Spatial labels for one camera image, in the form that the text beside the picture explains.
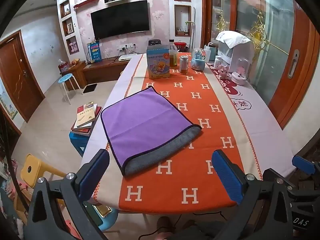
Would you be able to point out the white folded cloth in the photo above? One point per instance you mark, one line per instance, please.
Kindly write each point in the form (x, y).
(232, 39)

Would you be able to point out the clear oil bottle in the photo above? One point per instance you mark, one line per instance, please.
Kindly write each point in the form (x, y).
(173, 55)

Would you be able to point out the blue snow globe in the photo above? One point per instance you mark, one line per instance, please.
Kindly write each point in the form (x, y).
(198, 60)

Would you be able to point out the wooden television cabinet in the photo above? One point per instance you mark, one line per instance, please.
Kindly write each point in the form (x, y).
(105, 68)

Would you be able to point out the pink figurine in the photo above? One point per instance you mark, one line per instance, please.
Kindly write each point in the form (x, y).
(223, 72)

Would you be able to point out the red wall shelf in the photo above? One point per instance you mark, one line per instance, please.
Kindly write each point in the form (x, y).
(86, 2)

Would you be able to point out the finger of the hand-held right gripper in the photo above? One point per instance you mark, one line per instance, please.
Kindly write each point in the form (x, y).
(272, 174)
(303, 165)

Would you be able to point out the glass dome ornament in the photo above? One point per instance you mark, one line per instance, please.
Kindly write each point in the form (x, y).
(240, 72)

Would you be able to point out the blue round stool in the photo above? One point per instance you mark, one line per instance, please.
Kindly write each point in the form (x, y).
(110, 220)
(65, 78)

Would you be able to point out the brown wooden door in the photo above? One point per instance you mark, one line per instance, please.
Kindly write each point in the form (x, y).
(18, 77)

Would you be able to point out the orange letter-patterned tablecloth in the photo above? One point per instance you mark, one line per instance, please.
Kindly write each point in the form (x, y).
(190, 120)

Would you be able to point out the water bottle with red label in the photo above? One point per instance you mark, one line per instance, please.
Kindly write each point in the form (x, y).
(63, 65)

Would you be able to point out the wooden side cabinet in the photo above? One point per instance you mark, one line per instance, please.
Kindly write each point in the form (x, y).
(75, 73)

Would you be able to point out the black flat television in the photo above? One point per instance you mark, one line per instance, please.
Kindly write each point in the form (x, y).
(120, 20)

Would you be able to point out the blue square plastic stool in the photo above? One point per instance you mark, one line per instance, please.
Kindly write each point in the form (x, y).
(77, 142)

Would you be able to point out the glass jar with metal lid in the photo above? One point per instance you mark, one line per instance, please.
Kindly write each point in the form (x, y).
(184, 65)

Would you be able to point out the stack of books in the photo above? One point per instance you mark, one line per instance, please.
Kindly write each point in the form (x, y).
(86, 118)

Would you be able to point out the white countertop appliance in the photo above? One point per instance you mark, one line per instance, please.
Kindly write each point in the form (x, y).
(236, 55)

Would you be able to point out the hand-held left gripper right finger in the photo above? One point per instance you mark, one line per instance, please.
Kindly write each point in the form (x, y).
(228, 177)

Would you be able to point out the black floor mat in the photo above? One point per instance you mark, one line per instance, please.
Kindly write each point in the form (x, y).
(89, 88)

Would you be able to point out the colourful wall poster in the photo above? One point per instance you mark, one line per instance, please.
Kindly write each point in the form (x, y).
(7, 102)

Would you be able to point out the white set-top box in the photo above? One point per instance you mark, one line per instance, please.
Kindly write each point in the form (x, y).
(127, 57)

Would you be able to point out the wall power socket strip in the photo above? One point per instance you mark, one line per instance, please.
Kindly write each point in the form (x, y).
(127, 46)

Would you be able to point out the blue box with duck print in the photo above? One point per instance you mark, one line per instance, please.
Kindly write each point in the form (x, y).
(158, 62)

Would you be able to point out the person's brown shoe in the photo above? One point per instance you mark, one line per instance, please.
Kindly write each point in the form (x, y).
(188, 223)
(163, 224)

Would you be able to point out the purple towel with grey back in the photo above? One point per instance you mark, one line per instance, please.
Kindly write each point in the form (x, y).
(142, 125)

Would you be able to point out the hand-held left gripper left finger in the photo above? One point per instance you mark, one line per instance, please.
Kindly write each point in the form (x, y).
(94, 172)

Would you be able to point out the yellow plastic chair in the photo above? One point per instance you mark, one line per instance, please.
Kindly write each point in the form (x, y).
(32, 170)

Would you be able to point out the blue printed carton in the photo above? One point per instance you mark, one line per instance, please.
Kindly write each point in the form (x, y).
(94, 52)

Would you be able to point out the glass sliding door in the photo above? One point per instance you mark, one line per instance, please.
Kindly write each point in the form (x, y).
(270, 30)

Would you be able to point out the white plastic jug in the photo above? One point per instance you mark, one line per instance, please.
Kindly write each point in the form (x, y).
(209, 52)

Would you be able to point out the metal pole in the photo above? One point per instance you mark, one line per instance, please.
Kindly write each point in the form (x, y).
(193, 27)

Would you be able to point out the red pot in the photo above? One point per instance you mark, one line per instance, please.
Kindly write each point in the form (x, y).
(180, 46)

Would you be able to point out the gold door ornament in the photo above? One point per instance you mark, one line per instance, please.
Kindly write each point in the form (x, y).
(221, 22)
(259, 30)

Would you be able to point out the white pill bottle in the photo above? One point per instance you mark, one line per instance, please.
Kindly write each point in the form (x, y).
(217, 62)

